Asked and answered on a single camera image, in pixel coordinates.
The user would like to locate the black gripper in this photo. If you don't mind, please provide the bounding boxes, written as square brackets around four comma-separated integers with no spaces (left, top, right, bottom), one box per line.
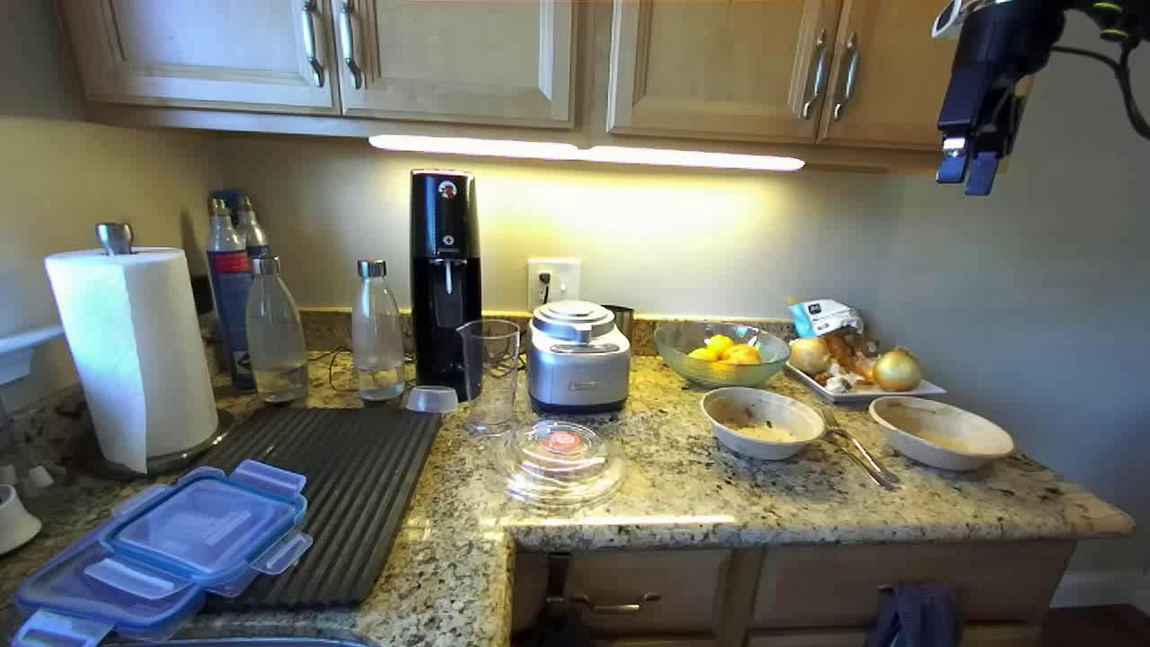
[933,0,1070,203]

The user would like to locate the beige bowl with food residue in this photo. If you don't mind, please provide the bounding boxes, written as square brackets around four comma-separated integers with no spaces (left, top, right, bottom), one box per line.
[698,384,831,463]

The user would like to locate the clean beige bowl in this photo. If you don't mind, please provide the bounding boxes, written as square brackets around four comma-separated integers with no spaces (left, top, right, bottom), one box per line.
[867,395,1018,475]

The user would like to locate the clear glass bowl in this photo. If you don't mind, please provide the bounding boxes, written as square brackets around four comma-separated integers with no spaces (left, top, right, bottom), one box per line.
[653,321,794,391]

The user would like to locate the wooden upper cabinet door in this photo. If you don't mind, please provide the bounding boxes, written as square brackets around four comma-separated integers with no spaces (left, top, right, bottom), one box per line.
[823,0,964,154]
[58,0,340,120]
[605,0,840,148]
[337,0,577,132]

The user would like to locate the blue and white plastic bag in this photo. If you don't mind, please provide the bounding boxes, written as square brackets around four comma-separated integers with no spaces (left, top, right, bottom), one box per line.
[787,294,867,342]

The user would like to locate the yellow onion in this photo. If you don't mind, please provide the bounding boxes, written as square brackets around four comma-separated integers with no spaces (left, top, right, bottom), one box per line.
[869,347,926,395]
[785,336,836,378]

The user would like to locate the brown root vegetable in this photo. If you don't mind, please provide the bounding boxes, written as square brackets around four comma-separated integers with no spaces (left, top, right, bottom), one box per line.
[823,329,884,374]

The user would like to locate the white rectangular tray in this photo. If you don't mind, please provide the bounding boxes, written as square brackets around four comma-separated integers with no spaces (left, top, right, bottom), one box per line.
[785,356,949,408]

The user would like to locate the white mushrooms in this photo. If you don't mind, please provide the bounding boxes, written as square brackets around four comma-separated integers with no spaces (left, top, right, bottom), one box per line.
[823,368,876,399]

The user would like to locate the yellow lemon pieces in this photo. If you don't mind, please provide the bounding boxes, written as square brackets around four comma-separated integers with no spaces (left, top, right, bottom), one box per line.
[686,330,764,374]

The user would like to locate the under cabinet light strip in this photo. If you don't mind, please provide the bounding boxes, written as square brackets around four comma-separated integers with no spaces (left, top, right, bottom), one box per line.
[367,130,809,175]

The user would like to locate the wide wooden drawer front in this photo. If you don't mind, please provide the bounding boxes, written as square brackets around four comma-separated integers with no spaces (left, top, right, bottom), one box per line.
[751,544,1076,632]

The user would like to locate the silver round appliance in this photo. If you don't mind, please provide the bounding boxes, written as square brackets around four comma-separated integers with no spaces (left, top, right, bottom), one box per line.
[525,298,636,416]

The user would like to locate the dark blue hanging towel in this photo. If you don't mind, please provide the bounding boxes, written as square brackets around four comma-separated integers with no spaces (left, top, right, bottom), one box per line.
[864,584,964,647]

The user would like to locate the clear glass dome lid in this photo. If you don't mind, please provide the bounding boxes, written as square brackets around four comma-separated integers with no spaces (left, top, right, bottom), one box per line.
[506,413,625,506]

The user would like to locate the narrow wooden drawer front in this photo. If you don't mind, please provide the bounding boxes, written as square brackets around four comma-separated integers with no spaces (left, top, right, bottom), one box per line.
[544,547,732,639]

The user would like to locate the clear measuring cup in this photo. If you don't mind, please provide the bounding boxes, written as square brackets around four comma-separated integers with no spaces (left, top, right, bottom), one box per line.
[452,315,529,438]

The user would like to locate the black soda maker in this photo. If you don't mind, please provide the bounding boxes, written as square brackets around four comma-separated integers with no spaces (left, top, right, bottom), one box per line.
[405,171,484,408]

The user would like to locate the small clear glass bottle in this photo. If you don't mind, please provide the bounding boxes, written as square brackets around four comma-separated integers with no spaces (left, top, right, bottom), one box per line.
[350,257,410,408]

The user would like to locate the black ribbed drying mat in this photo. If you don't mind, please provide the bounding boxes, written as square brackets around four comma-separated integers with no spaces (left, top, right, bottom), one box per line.
[195,408,444,615]

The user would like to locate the large clear glass bottle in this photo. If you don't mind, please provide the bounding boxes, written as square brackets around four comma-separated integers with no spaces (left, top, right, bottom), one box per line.
[246,250,311,408]

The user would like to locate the dark capped bottle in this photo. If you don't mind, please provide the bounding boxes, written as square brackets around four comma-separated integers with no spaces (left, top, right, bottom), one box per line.
[229,192,274,262]

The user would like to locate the red label bottle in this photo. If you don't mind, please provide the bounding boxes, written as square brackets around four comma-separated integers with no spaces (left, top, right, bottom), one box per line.
[201,192,258,391]

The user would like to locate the small blue lid plastic container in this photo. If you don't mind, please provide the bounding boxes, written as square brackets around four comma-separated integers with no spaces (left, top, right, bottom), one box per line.
[99,458,311,592]

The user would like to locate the metal paper towel holder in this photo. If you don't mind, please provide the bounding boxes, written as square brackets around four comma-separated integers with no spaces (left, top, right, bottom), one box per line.
[92,221,234,482]

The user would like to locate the white paper towel roll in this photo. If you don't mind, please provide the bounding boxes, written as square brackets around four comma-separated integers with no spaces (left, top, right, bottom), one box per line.
[43,245,225,477]

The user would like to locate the large blue lid plastic container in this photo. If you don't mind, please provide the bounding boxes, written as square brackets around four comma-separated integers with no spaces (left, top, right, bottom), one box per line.
[11,524,317,647]

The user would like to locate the white round cup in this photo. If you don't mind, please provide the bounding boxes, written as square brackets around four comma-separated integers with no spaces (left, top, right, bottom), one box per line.
[0,477,48,558]

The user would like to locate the metal cabinet handle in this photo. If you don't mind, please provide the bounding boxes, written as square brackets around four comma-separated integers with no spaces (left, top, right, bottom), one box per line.
[831,33,867,125]
[337,0,367,95]
[299,0,329,89]
[798,29,833,124]

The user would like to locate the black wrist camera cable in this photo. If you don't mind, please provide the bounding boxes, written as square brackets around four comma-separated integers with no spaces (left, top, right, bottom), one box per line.
[1053,0,1150,144]

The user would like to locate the white wall outlet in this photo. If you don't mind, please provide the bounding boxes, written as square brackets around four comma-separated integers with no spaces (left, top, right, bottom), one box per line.
[525,257,587,313]

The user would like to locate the metal drawer handle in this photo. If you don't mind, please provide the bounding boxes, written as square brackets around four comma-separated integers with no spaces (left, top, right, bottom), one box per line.
[561,586,664,619]

